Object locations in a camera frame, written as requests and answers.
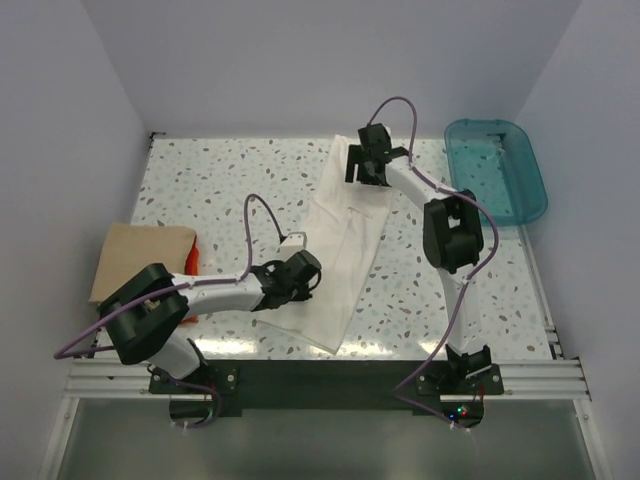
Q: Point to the folded beige t shirt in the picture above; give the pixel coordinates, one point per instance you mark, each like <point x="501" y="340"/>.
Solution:
<point x="127" y="249"/>

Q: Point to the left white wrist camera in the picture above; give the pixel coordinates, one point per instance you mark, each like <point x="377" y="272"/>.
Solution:
<point x="292" y="244"/>

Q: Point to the white t shirt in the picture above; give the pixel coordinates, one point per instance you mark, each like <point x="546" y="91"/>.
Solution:
<point x="343" y="227"/>

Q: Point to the aluminium frame rail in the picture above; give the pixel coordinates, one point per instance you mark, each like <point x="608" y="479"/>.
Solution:
<point x="522" y="380"/>

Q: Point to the teal plastic bin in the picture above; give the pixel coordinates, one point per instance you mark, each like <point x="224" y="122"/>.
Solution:
<point x="495" y="160"/>

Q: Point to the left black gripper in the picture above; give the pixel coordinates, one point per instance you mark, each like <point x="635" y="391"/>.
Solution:
<point x="303" y="294"/>

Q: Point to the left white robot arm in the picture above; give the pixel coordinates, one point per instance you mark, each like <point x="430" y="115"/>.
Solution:
<point x="142" y="316"/>

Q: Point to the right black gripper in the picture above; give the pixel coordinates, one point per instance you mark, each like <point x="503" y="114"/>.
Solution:
<point x="356" y="157"/>

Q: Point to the folded orange t shirt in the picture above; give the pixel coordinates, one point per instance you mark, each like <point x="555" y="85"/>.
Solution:
<point x="192" y="269"/>

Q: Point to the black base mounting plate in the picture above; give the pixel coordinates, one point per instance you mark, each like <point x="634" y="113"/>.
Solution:
<point x="229" y="388"/>

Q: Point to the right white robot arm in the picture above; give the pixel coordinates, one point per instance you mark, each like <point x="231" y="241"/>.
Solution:
<point x="452" y="234"/>

